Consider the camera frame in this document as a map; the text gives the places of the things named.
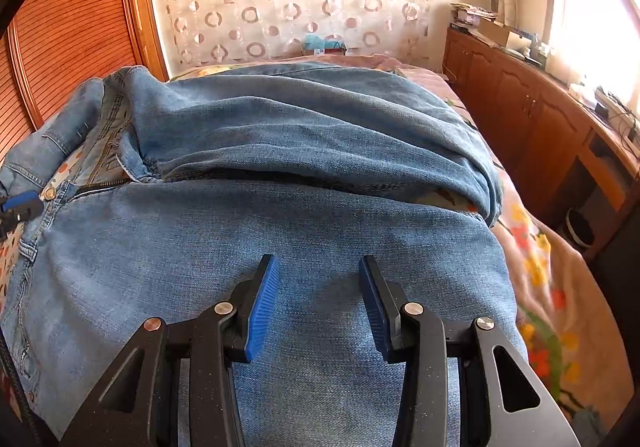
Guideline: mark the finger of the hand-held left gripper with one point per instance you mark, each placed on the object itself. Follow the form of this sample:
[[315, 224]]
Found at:
[[25, 219], [22, 201]]

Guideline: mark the orange-print bed sheet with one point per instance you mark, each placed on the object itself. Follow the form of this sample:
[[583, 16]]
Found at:
[[12, 252]]

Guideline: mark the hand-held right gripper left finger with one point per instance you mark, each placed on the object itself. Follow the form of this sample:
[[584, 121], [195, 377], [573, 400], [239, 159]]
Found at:
[[262, 317]]

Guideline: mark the window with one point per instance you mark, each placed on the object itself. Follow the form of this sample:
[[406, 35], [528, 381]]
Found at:
[[595, 2]]

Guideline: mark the wooden louvred wardrobe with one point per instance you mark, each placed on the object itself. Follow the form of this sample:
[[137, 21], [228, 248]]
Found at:
[[75, 27]]

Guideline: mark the floral blanket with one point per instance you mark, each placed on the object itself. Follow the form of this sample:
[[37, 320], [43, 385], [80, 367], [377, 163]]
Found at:
[[540, 307]]

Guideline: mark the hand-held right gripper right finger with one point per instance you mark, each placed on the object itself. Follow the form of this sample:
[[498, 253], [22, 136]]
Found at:
[[375, 312]]

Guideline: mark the light blue patch-pocket jeans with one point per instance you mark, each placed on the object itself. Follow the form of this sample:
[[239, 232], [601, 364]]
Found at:
[[250, 237]]

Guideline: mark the wooden sideboard cabinet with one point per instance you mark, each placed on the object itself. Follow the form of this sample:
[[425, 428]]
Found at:
[[525, 112]]

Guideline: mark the stack of papers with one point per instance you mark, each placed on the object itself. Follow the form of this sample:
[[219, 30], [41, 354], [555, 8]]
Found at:
[[472, 14]]

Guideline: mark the open cardboard box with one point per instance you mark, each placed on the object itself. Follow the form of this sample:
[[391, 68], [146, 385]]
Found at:
[[500, 33]]

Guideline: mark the dark ornament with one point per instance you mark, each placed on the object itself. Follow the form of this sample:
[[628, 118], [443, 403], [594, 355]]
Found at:
[[495, 2]]

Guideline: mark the small cardboard box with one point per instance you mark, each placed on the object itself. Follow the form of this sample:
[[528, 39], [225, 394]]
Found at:
[[330, 48]]

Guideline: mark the white waste bin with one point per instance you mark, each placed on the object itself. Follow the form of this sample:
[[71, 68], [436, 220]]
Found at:
[[580, 227]]

